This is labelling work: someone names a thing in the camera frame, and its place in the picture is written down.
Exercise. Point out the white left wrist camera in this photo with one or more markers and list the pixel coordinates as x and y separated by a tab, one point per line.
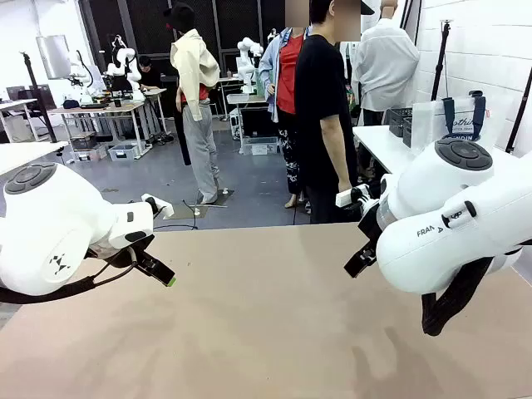
160	205

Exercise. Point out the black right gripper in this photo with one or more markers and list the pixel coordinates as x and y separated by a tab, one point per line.
370	228

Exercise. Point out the grey storage bin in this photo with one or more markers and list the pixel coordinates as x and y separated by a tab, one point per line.
124	152

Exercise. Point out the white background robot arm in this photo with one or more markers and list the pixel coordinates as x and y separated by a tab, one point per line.
124	66
249	62
81	79

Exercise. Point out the seated person in black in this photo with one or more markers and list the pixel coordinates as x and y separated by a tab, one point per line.
149	75

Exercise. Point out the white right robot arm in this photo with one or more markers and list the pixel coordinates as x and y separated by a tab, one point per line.
449	216

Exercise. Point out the wooden background desk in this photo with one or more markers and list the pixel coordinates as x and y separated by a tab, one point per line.
99	110

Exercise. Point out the black light stand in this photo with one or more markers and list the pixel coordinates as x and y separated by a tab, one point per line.
37	95

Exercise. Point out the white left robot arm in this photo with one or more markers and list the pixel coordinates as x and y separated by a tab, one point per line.
50	232

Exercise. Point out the person's left hand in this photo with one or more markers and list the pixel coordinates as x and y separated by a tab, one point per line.
346	186

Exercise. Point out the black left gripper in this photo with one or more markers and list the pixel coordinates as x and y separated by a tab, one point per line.
120	257

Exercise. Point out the person in red shirt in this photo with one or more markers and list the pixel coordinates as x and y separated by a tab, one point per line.
287	83

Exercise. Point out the mannequin in cream jacket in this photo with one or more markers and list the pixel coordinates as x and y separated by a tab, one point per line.
195	104

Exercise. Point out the black slanted pole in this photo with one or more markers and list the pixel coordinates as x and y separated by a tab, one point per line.
519	108

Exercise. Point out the white side table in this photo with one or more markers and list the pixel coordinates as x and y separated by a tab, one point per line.
378	145

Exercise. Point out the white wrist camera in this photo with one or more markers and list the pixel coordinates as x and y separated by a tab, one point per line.
160	205
347	198

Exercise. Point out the clear storage bin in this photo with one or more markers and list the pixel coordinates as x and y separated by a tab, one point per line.
259	145

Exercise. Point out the black tripod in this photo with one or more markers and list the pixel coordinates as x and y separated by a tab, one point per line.
440	62

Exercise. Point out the person's left forearm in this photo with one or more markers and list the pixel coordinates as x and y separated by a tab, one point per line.
334	145

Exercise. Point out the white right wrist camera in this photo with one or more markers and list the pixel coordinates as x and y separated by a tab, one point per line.
347	198

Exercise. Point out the person in black t-shirt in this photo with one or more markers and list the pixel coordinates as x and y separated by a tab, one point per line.
320	124

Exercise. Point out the metal floor plate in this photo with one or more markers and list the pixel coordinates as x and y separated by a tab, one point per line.
187	211

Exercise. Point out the grey softbox panel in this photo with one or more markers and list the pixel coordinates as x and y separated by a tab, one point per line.
53	56

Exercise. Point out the mannequin in white shirt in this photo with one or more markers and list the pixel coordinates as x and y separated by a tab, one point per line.
386	66

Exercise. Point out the white desk with leg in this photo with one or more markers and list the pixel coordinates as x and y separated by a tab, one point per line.
25	151

